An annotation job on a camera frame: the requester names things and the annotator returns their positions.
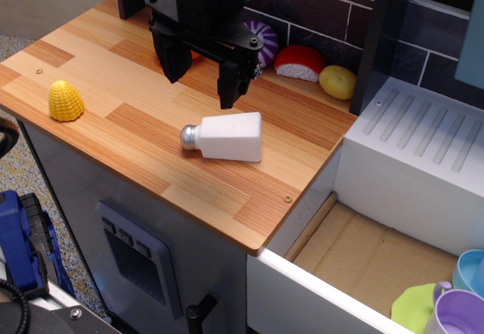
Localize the purple toy cup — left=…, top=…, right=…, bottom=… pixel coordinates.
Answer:
left=425, top=281, right=483, bottom=334

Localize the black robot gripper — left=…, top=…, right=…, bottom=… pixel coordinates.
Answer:
left=145, top=0, right=263, bottom=110

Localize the white toy sink basin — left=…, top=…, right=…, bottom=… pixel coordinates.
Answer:
left=247, top=147, right=483, bottom=333

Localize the black hose with brown rim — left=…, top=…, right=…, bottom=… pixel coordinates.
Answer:
left=0, top=116, right=20, bottom=159

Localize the grey toy oven door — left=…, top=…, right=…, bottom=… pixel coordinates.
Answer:
left=95, top=201, right=182, bottom=320

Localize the yellow toy corn piece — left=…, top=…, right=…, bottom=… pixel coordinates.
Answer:
left=48, top=80, right=85, bottom=122

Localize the red white toy sushi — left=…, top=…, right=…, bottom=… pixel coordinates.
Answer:
left=273, top=45, right=327, bottom=82

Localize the black oven door handle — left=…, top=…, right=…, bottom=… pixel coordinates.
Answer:
left=185, top=294, right=217, bottom=334

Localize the black cable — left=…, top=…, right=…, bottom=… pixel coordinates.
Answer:
left=0, top=278, right=29, bottom=334

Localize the white salt shaker silver cap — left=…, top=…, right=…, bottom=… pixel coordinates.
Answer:
left=180, top=112, right=262, bottom=162

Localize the yellow toy potato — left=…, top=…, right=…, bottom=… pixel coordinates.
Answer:
left=319, top=65, right=357, bottom=101

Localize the white toy dish rack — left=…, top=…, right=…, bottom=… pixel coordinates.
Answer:
left=342, top=76, right=484, bottom=217

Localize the blue black clamp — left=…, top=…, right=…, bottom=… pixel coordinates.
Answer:
left=1, top=190, right=75, bottom=298

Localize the grey metal robot base plate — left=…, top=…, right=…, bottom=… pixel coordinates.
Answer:
left=0, top=283, right=123, bottom=334

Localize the green toy plate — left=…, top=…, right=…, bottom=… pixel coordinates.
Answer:
left=390, top=283, right=436, bottom=334

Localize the light blue toy cup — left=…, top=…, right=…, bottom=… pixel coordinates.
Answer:
left=452, top=249, right=483, bottom=297

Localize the purple white toy onion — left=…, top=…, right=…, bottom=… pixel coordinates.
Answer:
left=244, top=20, right=279, bottom=69

